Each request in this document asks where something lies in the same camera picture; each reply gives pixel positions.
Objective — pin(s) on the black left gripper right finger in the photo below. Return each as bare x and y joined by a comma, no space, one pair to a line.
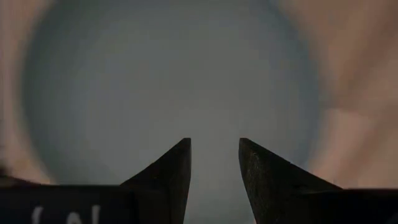
273,193

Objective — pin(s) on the blue plastic plate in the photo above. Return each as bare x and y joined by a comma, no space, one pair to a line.
155,87

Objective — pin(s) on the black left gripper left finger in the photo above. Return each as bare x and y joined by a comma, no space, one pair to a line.
161,193

